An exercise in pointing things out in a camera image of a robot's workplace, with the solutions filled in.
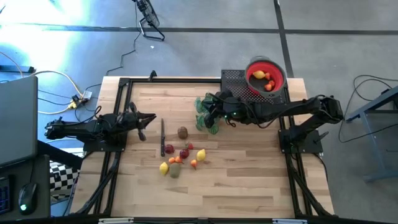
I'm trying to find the grey monitor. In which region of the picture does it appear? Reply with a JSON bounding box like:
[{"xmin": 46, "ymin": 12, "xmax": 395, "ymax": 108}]
[{"xmin": 0, "ymin": 75, "xmax": 39, "ymax": 167}]

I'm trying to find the black keyboard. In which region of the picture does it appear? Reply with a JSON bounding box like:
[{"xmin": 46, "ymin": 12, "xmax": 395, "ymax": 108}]
[{"xmin": 0, "ymin": 175, "xmax": 14, "ymax": 215}]

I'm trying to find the green toy mango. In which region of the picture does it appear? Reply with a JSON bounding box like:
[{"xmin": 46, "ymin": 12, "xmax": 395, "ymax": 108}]
[{"xmin": 169, "ymin": 162, "xmax": 182, "ymax": 179}]

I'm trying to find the black floor fan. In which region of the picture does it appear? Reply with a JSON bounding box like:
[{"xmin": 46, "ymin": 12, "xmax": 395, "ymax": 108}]
[{"xmin": 132, "ymin": 0, "xmax": 166, "ymax": 42}]

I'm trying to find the black knife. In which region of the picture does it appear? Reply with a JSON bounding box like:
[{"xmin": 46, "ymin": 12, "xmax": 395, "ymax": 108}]
[{"xmin": 160, "ymin": 118, "xmax": 166, "ymax": 157}]

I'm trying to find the black fan cable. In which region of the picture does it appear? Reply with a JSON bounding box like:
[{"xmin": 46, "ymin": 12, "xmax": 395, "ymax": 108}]
[{"xmin": 105, "ymin": 1, "xmax": 140, "ymax": 77}]

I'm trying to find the white metal bracket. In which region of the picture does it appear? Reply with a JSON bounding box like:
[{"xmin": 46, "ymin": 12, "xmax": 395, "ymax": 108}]
[
  {"xmin": 272, "ymin": 218, "xmax": 308, "ymax": 224},
  {"xmin": 98, "ymin": 217, "xmax": 134, "ymax": 224}
]

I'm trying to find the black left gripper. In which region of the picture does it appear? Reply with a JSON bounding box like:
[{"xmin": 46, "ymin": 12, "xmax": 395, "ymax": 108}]
[{"xmin": 119, "ymin": 101, "xmax": 157, "ymax": 142}]

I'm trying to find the dark grey desk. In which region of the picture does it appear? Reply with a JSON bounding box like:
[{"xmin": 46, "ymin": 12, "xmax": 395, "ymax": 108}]
[{"xmin": 0, "ymin": 154, "xmax": 51, "ymax": 222}]

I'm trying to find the black white checkerboard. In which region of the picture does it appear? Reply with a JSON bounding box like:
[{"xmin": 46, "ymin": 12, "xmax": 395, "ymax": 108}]
[{"xmin": 49, "ymin": 161, "xmax": 82, "ymax": 200}]

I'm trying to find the red collapsible colander bowl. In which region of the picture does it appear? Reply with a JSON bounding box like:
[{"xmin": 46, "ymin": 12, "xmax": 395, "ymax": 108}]
[{"xmin": 244, "ymin": 55, "xmax": 287, "ymax": 96}]

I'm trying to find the black floor bar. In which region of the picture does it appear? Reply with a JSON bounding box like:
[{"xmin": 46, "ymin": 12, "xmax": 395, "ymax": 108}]
[{"xmin": 0, "ymin": 65, "xmax": 37, "ymax": 74}]

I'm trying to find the black computer mouse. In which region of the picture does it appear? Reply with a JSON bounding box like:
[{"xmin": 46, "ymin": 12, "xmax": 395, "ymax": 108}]
[{"xmin": 17, "ymin": 182, "xmax": 38, "ymax": 216}]

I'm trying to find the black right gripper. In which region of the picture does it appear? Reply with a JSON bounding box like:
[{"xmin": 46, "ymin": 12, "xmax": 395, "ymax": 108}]
[{"xmin": 202, "ymin": 90, "xmax": 248, "ymax": 129}]

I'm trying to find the black perforated metal shelf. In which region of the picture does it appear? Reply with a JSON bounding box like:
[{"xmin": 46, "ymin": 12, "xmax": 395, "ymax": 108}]
[{"xmin": 220, "ymin": 69, "xmax": 289, "ymax": 108}]

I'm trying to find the yellow floor cable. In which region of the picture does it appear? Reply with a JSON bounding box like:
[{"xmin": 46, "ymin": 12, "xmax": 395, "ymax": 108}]
[{"xmin": 0, "ymin": 51, "xmax": 85, "ymax": 115}]

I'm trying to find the artificial striped green plant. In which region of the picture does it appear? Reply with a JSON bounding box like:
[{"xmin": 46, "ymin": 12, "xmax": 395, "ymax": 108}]
[{"xmin": 194, "ymin": 93, "xmax": 229, "ymax": 136}]

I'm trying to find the blue grey side table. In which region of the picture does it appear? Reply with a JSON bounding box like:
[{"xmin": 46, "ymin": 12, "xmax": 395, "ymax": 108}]
[{"xmin": 345, "ymin": 85, "xmax": 398, "ymax": 183}]

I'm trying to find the black floor cable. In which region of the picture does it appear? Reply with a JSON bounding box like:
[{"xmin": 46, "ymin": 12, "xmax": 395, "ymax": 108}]
[{"xmin": 338, "ymin": 74, "xmax": 398, "ymax": 144}]

